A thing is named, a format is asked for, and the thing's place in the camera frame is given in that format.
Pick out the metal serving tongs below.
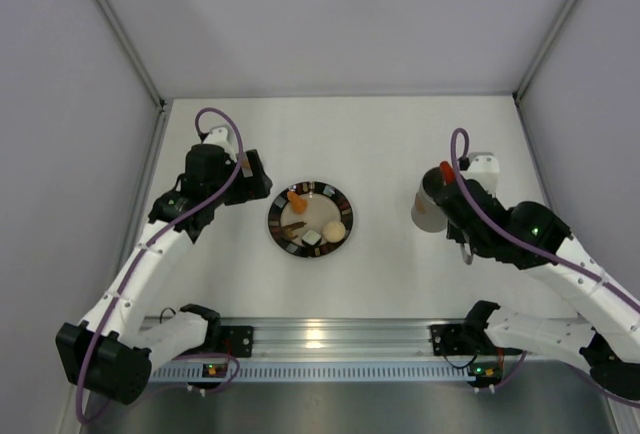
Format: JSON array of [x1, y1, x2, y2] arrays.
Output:
[[459, 244, 474, 265]]

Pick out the red sausage piece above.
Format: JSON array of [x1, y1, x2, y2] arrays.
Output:
[[439, 161, 456, 185]]

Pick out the orange carrot piece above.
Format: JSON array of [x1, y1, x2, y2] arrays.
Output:
[[287, 190, 308, 215]]

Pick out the black white sushi piece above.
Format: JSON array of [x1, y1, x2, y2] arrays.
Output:
[[301, 229, 323, 246]]

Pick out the white steamed bun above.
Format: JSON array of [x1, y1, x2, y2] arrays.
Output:
[[322, 220, 347, 244]]

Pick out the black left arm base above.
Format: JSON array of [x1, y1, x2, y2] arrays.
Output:
[[215, 325, 254, 358]]

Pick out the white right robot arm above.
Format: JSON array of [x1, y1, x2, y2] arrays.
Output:
[[427, 180, 639, 401]]

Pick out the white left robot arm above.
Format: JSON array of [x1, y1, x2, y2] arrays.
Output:
[[55, 143, 272, 405]]

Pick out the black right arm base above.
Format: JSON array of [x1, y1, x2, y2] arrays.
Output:
[[429, 323, 481, 357]]

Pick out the grey cylindrical lunch container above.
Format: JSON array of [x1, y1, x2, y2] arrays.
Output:
[[411, 167, 447, 233]]

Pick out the brown cooked shrimp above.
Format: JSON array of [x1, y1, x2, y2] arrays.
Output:
[[281, 221, 307, 241]]

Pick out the black patterned round plate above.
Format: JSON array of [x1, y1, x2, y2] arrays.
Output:
[[267, 181, 355, 259]]

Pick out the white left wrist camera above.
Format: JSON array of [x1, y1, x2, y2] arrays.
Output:
[[202, 125, 235, 153]]

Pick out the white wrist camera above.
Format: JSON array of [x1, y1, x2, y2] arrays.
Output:
[[458, 152, 500, 195], [202, 125, 235, 153]]

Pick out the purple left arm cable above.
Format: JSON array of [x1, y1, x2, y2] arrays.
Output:
[[73, 106, 245, 427]]

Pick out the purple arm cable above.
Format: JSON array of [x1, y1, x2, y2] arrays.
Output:
[[73, 106, 245, 427], [451, 127, 640, 403]]

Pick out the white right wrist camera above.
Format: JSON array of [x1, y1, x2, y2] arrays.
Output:
[[458, 152, 500, 195]]

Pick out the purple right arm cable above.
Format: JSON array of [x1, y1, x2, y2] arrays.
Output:
[[451, 127, 640, 403]]

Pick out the aluminium mounting rail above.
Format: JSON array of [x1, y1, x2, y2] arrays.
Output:
[[139, 316, 621, 361]]

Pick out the slotted grey cable duct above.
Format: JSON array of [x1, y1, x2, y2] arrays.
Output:
[[150, 360, 474, 383]]

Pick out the left aluminium frame post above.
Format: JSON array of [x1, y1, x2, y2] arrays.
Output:
[[67, 0, 167, 110]]

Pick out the aluminium frame post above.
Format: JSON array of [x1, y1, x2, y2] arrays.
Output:
[[67, 0, 167, 110], [512, 0, 581, 107]]

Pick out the right aluminium frame post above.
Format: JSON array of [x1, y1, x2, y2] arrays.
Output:
[[512, 0, 581, 107]]

